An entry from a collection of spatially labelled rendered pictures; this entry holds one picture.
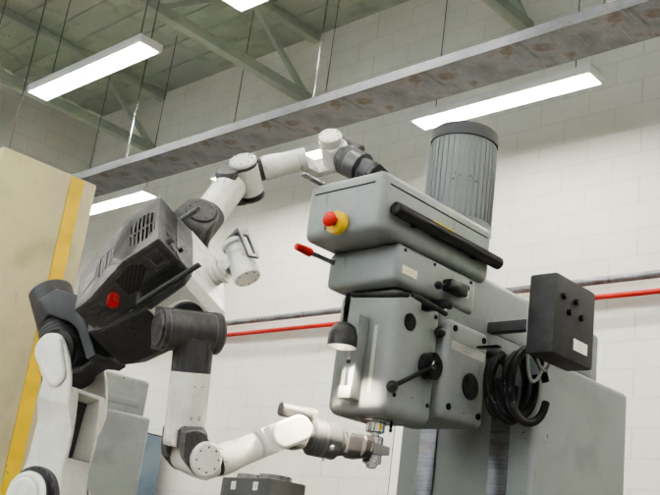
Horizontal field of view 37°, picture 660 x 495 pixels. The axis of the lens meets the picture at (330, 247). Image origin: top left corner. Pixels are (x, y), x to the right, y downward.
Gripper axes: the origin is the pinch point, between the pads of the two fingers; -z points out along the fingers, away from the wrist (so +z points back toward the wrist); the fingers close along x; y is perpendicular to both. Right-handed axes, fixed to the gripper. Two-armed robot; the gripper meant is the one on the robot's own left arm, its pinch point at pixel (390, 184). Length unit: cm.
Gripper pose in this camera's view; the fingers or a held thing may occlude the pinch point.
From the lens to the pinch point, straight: 270.8
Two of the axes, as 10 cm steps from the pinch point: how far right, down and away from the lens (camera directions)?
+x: -4.8, -3.3, -8.1
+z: -6.9, -4.3, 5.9
